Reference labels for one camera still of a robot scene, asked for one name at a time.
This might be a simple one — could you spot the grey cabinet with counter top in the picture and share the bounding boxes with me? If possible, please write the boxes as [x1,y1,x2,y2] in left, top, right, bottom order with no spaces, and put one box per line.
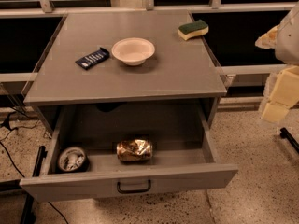
[21,9,228,135]

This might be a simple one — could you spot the black stand leg right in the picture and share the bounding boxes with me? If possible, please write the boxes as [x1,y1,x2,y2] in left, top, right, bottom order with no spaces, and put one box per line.
[280,128,299,153]

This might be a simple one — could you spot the grey window railing frame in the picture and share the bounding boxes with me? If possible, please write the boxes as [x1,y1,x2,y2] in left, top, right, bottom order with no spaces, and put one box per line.
[0,0,298,113]

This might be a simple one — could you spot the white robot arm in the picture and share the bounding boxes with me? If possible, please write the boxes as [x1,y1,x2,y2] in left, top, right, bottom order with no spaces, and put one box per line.
[255,2,299,123]

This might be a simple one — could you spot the black stand leg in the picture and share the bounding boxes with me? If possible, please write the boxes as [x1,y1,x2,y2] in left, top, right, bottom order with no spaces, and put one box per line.
[20,146,47,224]
[280,128,299,153]

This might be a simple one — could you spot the crushed orange can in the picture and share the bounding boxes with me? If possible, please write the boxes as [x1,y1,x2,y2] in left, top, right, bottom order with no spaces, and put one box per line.
[117,139,152,162]

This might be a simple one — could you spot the dark blue snack bar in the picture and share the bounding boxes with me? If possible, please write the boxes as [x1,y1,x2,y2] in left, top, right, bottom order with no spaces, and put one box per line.
[76,48,110,70]

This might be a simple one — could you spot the grey top drawer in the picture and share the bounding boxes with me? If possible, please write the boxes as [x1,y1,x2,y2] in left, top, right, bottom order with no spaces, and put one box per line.
[34,103,237,202]

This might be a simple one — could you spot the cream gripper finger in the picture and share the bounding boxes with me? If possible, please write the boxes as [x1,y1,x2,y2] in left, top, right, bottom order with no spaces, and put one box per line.
[261,65,299,123]
[255,26,278,49]

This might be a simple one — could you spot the green and yellow sponge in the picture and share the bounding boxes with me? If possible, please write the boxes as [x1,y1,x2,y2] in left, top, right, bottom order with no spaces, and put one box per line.
[178,20,209,41]

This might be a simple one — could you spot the black stand leg left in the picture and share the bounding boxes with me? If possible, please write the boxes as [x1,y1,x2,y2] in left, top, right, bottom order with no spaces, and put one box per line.
[20,146,47,224]

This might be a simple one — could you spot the black floor cable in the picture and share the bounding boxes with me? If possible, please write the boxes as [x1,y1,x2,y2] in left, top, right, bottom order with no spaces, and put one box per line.
[0,107,70,224]

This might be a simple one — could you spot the white bowl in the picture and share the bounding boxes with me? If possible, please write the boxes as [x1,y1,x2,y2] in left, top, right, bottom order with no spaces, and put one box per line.
[111,37,155,66]

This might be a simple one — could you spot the black drawer handle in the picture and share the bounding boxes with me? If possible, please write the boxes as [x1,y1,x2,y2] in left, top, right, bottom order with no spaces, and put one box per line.
[117,180,151,194]

